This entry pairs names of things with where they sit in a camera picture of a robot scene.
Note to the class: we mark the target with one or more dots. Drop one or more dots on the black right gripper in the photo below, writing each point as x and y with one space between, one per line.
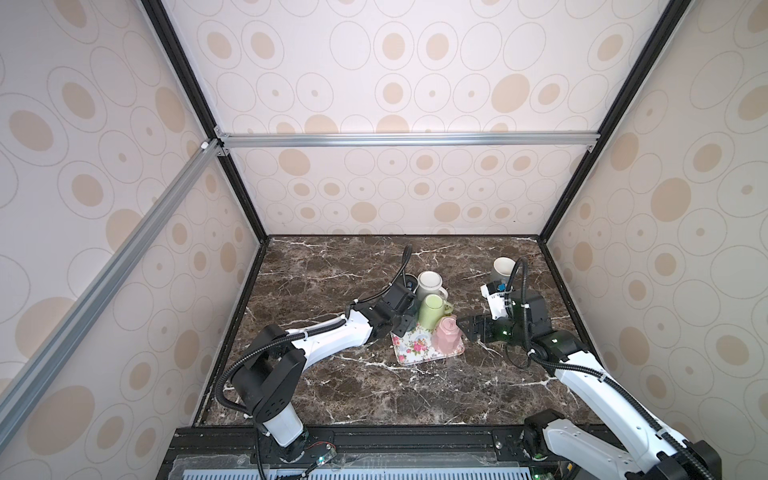
480 327

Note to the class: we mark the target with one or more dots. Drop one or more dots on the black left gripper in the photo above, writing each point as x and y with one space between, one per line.
407 320

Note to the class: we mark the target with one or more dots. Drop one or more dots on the grey mug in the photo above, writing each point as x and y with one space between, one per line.
501 269

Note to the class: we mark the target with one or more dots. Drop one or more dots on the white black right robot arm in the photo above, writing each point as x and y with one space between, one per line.
649 448

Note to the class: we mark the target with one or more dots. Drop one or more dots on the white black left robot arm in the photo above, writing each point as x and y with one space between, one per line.
262 383

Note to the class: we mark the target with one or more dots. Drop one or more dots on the pink mug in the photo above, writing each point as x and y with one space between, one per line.
446 336

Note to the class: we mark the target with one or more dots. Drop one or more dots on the light green mug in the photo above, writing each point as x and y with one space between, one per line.
432 309

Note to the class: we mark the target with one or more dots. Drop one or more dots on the black mug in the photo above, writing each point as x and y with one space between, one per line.
411 282

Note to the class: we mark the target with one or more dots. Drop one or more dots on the white mug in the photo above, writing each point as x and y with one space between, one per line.
428 283

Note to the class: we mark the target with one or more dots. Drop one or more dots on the floral rectangular tray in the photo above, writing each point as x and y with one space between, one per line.
416 347

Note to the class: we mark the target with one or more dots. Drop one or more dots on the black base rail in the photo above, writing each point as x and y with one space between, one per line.
362 452

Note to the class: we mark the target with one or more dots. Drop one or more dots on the horizontal aluminium rail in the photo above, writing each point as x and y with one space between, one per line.
441 139

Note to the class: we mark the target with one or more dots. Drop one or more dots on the right black frame post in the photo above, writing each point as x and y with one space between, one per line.
658 39

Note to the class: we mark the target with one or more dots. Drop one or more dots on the black frame post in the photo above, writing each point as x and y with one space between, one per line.
169 40
658 39

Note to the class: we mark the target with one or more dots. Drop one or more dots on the slanted left aluminium rail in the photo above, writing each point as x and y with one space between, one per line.
40 371

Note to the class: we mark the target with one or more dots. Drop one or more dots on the left black frame post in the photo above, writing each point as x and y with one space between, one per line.
169 40

